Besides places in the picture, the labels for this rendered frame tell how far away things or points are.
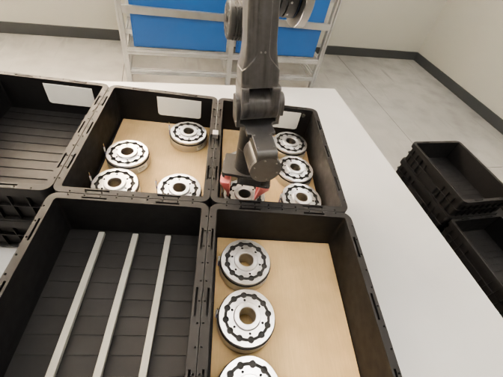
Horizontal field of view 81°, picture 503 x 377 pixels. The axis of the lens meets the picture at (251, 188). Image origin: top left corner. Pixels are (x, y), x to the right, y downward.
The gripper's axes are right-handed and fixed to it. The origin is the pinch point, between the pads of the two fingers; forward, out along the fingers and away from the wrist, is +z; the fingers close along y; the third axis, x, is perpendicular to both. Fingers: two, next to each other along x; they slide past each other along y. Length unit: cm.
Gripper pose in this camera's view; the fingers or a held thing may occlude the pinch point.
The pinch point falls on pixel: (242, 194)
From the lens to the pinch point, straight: 70.0
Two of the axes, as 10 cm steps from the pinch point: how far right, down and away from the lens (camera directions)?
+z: -1.5, 6.7, 7.2
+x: 0.5, -7.2, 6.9
